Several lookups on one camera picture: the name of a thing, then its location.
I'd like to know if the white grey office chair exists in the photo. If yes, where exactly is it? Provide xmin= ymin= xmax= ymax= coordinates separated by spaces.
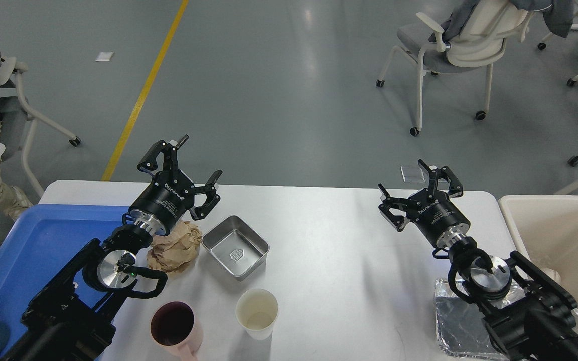
xmin=375 ymin=1 xmax=534 ymax=137

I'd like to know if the clear floor plate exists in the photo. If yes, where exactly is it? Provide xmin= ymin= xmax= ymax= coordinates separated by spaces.
xmin=400 ymin=166 xmax=426 ymax=183

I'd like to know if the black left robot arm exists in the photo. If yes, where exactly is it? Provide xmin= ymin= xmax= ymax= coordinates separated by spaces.
xmin=2 ymin=135 xmax=222 ymax=360

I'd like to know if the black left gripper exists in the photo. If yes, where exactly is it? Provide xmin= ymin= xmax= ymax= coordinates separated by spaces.
xmin=128 ymin=134 xmax=223 ymax=236

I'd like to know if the white paper cup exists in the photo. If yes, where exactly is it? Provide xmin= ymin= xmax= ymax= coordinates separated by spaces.
xmin=235 ymin=288 xmax=279 ymax=341

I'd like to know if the grey jacket on chair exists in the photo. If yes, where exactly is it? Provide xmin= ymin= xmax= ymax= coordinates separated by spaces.
xmin=441 ymin=1 xmax=575 ymax=43

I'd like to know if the beige plastic bin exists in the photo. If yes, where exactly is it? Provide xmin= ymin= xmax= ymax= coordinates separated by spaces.
xmin=499 ymin=195 xmax=578 ymax=302

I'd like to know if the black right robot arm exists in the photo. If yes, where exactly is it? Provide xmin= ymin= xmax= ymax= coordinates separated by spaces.
xmin=378 ymin=159 xmax=578 ymax=360

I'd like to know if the beige roll in bin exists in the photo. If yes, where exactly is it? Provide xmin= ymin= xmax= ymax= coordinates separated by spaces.
xmin=539 ymin=267 xmax=562 ymax=284

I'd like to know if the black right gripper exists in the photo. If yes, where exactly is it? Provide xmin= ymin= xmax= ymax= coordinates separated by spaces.
xmin=377 ymin=159 xmax=471 ymax=249

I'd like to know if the aluminium foil tray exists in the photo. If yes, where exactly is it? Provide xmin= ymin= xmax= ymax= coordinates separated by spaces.
xmin=435 ymin=273 xmax=578 ymax=360

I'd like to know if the pink plastic mug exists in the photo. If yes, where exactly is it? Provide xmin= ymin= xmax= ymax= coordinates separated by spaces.
xmin=151 ymin=301 xmax=204 ymax=360

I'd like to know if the square stainless steel tray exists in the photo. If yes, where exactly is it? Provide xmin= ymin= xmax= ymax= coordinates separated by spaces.
xmin=202 ymin=215 xmax=270 ymax=281

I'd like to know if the crumpled brown paper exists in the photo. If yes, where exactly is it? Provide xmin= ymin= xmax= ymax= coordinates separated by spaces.
xmin=146 ymin=220 xmax=202 ymax=274

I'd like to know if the left white grey chair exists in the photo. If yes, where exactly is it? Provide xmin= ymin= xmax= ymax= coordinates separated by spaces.
xmin=0 ymin=52 xmax=81 ymax=197

